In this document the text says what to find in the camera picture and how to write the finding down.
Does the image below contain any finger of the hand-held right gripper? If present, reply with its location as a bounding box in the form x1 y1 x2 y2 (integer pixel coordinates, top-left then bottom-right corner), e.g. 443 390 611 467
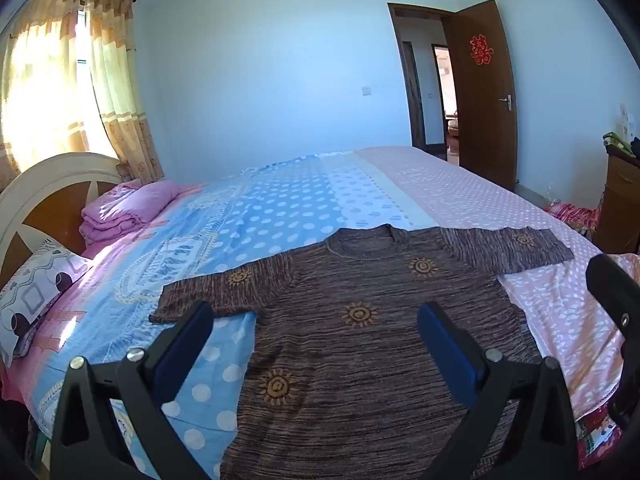
585 254 640 428

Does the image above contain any brown wooden door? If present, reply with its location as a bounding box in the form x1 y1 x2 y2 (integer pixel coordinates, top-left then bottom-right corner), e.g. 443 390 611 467
444 0 519 192

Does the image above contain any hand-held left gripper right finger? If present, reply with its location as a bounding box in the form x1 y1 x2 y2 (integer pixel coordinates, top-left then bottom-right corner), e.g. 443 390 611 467
416 301 583 480

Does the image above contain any yellow patterned curtain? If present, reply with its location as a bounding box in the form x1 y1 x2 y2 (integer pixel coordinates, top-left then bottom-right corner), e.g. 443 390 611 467
84 0 166 184
0 0 87 177

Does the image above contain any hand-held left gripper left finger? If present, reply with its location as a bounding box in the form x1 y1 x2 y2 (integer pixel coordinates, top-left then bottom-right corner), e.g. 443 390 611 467
50 301 223 480

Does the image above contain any red floral mattress cover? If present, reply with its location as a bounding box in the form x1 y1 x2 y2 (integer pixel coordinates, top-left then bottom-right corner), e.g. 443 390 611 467
574 399 627 472

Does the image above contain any red floral cloth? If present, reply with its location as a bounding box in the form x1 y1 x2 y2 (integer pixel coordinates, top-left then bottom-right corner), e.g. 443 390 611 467
544 201 602 234

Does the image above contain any brown sun-print knit sweater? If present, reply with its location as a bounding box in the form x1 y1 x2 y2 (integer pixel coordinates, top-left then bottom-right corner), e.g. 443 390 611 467
149 225 575 480

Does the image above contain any green item on cabinet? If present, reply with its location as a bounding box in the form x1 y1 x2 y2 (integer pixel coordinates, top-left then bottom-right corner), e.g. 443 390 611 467
602 131 632 154

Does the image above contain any white patterned pillow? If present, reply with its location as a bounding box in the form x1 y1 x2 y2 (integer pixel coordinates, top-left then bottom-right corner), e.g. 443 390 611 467
0 237 94 368

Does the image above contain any blue and pink dotted bedsheet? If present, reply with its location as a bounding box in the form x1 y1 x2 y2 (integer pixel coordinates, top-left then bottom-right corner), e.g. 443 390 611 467
0 146 640 480

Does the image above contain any pink folded quilt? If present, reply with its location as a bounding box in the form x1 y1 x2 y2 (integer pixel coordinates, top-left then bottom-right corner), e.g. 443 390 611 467
80 180 182 249

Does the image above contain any red paper door decoration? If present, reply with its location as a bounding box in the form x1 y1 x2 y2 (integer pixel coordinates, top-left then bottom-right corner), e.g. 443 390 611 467
469 35 495 66

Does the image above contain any white and brown bed headboard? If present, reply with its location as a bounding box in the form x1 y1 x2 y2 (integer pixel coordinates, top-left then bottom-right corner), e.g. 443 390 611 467
0 152 123 291

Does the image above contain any brown wooden cabinet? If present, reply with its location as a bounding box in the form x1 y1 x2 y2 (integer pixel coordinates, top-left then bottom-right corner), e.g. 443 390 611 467
594 152 640 256

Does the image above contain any dark wooden door frame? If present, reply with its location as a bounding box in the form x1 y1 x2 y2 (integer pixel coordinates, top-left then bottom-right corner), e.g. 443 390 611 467
387 2 457 155

